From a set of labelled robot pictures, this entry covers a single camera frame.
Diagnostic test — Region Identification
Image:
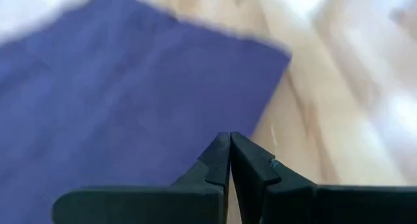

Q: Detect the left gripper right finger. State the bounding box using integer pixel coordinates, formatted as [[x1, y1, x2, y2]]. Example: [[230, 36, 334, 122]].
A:
[[229, 132, 417, 224]]

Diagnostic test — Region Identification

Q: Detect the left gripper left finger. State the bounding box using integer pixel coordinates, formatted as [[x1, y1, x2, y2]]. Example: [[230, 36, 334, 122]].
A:
[[51, 132, 231, 224]]

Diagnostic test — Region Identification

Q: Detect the purple towel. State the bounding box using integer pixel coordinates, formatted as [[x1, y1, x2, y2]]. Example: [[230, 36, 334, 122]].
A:
[[0, 0, 293, 224]]

